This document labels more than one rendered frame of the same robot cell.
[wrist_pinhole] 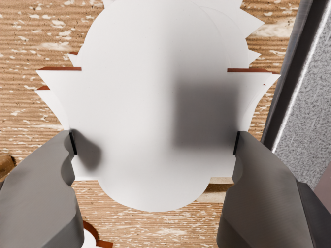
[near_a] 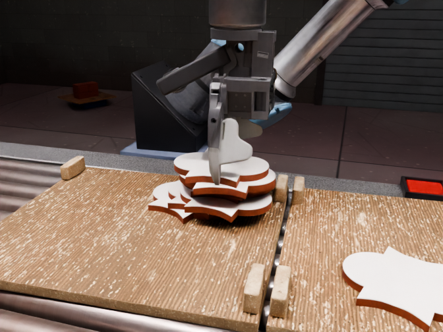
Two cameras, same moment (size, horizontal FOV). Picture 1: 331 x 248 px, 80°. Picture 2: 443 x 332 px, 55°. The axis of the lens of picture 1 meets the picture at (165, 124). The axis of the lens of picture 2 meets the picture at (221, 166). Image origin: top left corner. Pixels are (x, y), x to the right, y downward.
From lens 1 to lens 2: 0.63 m
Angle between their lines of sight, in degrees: 76
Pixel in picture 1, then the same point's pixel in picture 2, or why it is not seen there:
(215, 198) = (298, 184)
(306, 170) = not seen: hidden behind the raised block
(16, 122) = (221, 265)
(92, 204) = (322, 252)
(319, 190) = not seen: outside the picture
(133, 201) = (259, 170)
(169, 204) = (263, 163)
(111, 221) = (348, 247)
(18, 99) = (204, 258)
